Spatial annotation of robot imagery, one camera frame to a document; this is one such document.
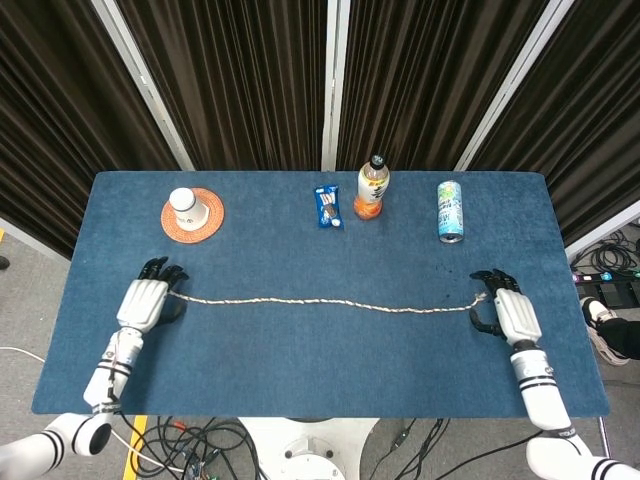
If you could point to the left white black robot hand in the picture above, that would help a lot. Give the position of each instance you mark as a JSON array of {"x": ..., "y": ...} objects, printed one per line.
[{"x": 142, "y": 305}]

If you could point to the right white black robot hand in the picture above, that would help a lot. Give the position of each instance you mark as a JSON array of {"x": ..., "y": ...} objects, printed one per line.
[{"x": 517, "y": 317}]

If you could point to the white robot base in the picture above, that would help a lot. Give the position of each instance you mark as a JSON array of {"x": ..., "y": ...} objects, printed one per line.
[{"x": 310, "y": 450}]

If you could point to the white sneaker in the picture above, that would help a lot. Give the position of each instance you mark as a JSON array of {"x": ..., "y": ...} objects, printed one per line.
[{"x": 597, "y": 310}]

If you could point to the black power strip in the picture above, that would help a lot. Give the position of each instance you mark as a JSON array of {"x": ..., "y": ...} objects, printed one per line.
[{"x": 610, "y": 287}]

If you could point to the black trouser leg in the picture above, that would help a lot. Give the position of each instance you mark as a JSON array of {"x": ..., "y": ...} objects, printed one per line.
[{"x": 622, "y": 337}]

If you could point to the white paper cup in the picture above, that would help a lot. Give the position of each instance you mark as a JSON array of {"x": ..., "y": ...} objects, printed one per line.
[{"x": 186, "y": 207}]

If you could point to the orange woven coaster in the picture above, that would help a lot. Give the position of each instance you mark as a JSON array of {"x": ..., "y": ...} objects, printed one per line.
[{"x": 215, "y": 220}]

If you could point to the light blue drink can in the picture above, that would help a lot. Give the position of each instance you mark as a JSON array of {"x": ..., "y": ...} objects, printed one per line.
[{"x": 450, "y": 212}]

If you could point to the black shoe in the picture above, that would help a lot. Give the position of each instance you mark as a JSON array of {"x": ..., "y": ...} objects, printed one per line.
[{"x": 3, "y": 263}]

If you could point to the blue felt table cover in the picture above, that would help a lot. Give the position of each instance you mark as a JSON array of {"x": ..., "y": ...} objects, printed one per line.
[{"x": 320, "y": 360}]

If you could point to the orange drink bottle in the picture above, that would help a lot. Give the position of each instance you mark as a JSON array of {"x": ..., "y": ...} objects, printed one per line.
[{"x": 371, "y": 192}]

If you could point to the dark brown pleated curtain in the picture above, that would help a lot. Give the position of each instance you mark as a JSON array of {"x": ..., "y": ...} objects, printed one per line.
[
  {"x": 50, "y": 125},
  {"x": 590, "y": 125},
  {"x": 225, "y": 75},
  {"x": 425, "y": 75}
]

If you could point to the blue snack packet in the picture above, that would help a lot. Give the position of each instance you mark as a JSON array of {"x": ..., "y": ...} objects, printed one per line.
[{"x": 328, "y": 207}]

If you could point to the white partition bottom rail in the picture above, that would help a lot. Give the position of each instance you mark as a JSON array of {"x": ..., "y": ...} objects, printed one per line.
[
  {"x": 30, "y": 241},
  {"x": 600, "y": 236}
]

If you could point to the white partition post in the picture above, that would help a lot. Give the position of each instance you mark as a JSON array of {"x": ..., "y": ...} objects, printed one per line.
[
  {"x": 332, "y": 85},
  {"x": 513, "y": 85},
  {"x": 146, "y": 85}
]

